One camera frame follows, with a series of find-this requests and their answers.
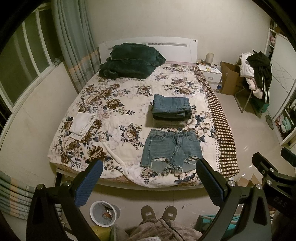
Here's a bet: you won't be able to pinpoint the quilted pajama legs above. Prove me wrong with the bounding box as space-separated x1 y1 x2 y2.
109 217 204 241

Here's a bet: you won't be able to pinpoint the folded grey-green pants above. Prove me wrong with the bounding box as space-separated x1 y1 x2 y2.
144 114 189 128

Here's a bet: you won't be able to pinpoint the brown checkered bed sheet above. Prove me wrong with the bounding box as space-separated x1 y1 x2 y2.
193 65 239 178

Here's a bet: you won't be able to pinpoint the brown cardboard box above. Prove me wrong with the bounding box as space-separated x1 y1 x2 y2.
220 62 244 95

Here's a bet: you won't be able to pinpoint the white nightstand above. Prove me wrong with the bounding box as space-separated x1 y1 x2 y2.
197 64 222 90

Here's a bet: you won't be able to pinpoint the cream cylinder lamp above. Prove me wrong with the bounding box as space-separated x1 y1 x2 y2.
205 52 214 64

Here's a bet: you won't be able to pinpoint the white trash bin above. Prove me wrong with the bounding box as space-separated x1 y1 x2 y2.
89 201 121 227

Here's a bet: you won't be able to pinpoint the white framed window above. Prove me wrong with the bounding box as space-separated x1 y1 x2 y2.
1 2 62 112

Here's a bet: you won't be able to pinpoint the floral bed quilt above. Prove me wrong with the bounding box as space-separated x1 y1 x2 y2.
48 64 218 188

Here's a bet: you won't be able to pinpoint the right grey slipper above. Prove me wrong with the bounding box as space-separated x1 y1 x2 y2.
162 205 177 220

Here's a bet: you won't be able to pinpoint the white wardrobe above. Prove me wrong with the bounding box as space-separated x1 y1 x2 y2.
264 21 295 146

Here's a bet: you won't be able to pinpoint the white bed headboard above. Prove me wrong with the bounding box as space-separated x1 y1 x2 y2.
98 37 198 64

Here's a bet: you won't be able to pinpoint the grey-green curtain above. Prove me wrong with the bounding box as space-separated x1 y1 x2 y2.
51 0 100 91

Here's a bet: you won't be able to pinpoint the grey slipper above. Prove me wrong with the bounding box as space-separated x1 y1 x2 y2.
140 205 157 223
162 205 177 220

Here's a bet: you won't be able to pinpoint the left grey slipper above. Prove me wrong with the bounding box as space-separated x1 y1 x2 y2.
140 205 157 223

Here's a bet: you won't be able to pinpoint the chair piled with clothes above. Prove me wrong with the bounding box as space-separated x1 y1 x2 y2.
239 52 269 116

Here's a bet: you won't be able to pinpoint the folded white cloth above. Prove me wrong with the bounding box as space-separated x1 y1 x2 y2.
69 113 96 141

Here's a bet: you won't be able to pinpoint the dark green blanket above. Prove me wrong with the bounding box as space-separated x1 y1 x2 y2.
99 43 166 79

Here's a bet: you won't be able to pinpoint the ripped blue denim shorts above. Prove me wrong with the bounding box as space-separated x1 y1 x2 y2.
140 129 203 176

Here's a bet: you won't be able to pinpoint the striped cloth at left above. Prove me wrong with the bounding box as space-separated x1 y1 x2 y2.
0 171 35 220

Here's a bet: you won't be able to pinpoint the folded dark blue jeans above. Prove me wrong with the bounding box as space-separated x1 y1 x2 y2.
152 94 192 121

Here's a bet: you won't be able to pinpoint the black jacket on chair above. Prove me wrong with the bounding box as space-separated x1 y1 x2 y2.
246 51 273 103

